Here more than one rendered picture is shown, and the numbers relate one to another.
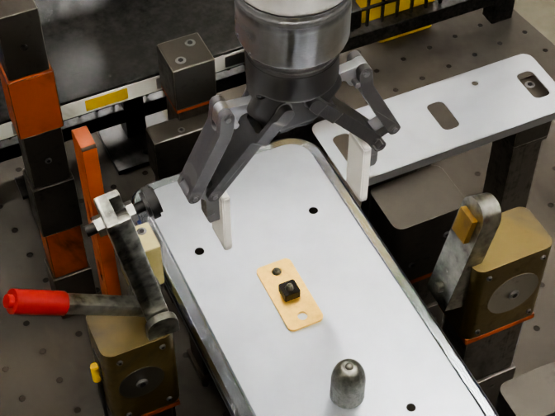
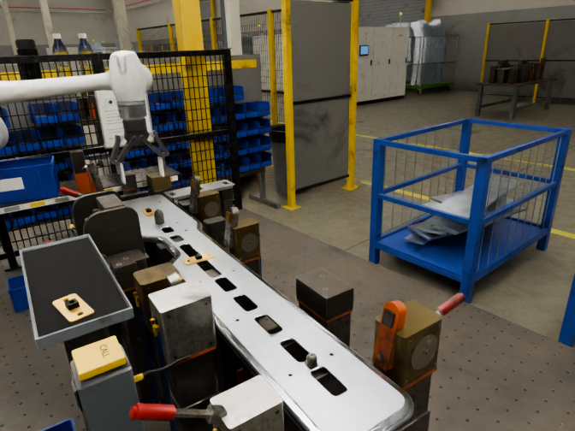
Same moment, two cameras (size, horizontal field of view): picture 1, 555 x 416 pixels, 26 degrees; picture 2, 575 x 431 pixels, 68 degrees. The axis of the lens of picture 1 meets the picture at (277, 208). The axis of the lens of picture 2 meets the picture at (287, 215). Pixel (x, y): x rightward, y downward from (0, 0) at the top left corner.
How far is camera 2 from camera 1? 0.97 m
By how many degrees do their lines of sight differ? 29
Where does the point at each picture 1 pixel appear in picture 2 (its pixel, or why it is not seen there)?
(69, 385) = not seen: hidden behind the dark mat
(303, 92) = (135, 127)
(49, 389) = not seen: hidden behind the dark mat
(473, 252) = (195, 191)
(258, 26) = (121, 107)
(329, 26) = (138, 106)
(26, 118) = (80, 186)
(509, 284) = (209, 204)
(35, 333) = not seen: hidden behind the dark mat
